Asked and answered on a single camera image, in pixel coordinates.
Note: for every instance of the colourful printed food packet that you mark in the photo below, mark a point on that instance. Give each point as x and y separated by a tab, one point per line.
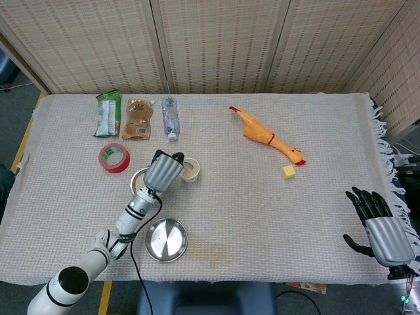
308	287

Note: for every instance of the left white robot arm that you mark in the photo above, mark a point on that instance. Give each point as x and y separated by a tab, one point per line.
134	213

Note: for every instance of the green white snack bag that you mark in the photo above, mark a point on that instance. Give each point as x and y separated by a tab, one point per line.
106	115

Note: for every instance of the yellow foam cube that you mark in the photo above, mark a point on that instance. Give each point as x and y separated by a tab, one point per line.
288	172

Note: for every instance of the stainless steel plate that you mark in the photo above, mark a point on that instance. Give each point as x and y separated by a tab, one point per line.
166	240

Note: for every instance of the brown spouted pouch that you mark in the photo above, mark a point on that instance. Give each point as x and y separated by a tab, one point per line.
138	121

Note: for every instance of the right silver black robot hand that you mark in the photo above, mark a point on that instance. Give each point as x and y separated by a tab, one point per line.
388	241

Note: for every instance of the white paper cup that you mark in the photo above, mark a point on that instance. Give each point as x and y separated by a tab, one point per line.
192	170

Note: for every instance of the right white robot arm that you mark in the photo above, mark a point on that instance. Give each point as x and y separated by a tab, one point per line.
413	295

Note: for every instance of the stainless steel bowl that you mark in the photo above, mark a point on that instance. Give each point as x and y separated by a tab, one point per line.
132	183

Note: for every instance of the beige waffle-weave tablecloth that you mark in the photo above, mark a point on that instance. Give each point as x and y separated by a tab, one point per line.
262	213

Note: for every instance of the blue rounded seat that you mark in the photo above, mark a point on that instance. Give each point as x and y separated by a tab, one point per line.
6	69

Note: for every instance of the clear plastic water bottle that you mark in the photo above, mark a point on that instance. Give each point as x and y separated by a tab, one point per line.
170	118

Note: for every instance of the white power strip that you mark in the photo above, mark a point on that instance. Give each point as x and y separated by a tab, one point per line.
407	159

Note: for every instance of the woven bamboo folding screen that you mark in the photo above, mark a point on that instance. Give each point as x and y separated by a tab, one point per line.
213	42

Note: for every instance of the yellow rubber chicken toy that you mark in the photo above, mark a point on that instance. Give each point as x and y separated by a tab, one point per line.
259	131

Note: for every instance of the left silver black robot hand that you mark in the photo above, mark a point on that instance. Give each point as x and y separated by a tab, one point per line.
162	174

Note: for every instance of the red tape roll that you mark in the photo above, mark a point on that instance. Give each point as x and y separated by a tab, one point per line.
121	165

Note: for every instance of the black box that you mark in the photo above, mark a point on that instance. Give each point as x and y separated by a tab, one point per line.
410	183

